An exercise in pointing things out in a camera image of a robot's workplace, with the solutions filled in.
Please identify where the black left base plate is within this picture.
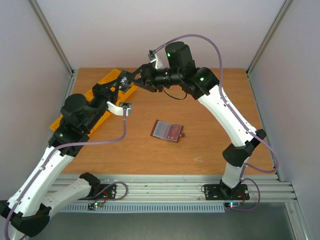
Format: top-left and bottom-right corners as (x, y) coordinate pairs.
(80, 184), (117, 200)

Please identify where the right small circuit board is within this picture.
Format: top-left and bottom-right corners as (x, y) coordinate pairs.
(224, 201), (244, 209)

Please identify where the grey slotted cable duct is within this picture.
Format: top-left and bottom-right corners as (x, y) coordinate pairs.
(61, 202), (225, 214)

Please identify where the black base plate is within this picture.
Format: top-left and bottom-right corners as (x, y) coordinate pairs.
(80, 184), (117, 200)
(201, 184), (250, 201)

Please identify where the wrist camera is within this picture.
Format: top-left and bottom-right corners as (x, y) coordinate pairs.
(106, 101), (132, 117)
(148, 50), (164, 69)

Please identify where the left small circuit board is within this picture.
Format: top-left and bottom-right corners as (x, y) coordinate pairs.
(87, 202), (104, 211)

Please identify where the left aluminium frame post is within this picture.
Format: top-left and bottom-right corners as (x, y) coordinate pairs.
(28, 0), (75, 76)

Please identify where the small circuit board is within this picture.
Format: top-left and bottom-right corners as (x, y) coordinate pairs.
(224, 201), (244, 209)
(87, 202), (104, 211)

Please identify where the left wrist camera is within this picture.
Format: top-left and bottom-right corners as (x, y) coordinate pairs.
(106, 101), (132, 117)

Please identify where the right aluminium frame post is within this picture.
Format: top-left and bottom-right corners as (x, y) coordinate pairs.
(246, 0), (295, 76)

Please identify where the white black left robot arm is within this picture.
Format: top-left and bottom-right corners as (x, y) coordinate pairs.
(0, 76), (131, 240)

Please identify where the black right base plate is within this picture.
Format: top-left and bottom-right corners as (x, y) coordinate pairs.
(201, 184), (250, 201)

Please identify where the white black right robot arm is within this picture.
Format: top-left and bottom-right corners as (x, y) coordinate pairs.
(127, 41), (267, 199)

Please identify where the aluminium frame post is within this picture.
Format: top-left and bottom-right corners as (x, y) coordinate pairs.
(28, 0), (75, 76)
(246, 0), (295, 76)

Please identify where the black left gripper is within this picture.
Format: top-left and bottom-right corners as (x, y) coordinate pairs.
(82, 79), (121, 133)

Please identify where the black VIP card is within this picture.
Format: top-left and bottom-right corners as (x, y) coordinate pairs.
(117, 70), (132, 93)

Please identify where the yellow bin near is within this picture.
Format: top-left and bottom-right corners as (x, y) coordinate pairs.
(49, 115), (63, 132)

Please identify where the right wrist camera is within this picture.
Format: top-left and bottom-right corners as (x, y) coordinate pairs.
(148, 50), (164, 69)

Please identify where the brown leather card holder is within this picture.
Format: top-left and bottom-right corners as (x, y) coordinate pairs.
(150, 119), (185, 143)

